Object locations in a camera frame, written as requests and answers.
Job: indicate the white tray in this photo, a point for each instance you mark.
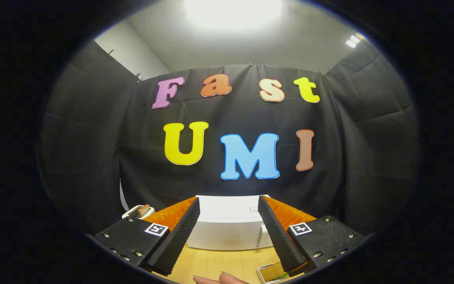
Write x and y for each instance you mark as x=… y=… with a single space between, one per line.
x=261 y=273

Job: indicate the black backdrop cloth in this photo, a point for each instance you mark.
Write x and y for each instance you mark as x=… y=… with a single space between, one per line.
x=235 y=114

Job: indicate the white microwave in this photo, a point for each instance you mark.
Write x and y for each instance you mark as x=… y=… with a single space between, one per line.
x=227 y=232

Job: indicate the toast slice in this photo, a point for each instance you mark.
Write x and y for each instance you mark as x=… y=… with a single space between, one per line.
x=144 y=211

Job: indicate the small ceiling light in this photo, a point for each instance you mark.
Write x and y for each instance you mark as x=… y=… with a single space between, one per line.
x=352 y=41

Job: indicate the white toaster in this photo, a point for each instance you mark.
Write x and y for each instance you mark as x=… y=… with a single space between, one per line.
x=130 y=213

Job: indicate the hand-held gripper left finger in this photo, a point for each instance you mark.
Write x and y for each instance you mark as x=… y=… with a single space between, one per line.
x=179 y=236

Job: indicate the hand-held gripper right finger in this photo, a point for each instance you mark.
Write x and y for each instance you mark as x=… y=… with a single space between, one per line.
x=278 y=236

